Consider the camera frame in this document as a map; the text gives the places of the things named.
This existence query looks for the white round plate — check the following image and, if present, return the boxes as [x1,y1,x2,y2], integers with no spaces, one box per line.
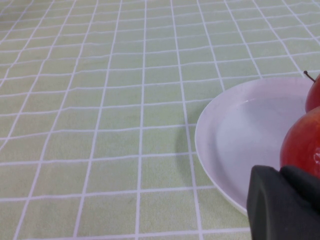
[194,76,320,217]

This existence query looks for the red toy apple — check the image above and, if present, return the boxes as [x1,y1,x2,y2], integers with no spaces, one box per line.
[303,70,320,113]
[279,106,320,180]

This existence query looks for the green checked tablecloth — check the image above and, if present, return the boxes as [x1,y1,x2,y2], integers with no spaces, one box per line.
[0,0,320,240]

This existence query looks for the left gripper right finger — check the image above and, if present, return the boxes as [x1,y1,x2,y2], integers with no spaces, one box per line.
[279,164,320,215]

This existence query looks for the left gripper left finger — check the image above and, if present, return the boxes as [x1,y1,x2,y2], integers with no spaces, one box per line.
[246,165,320,240]

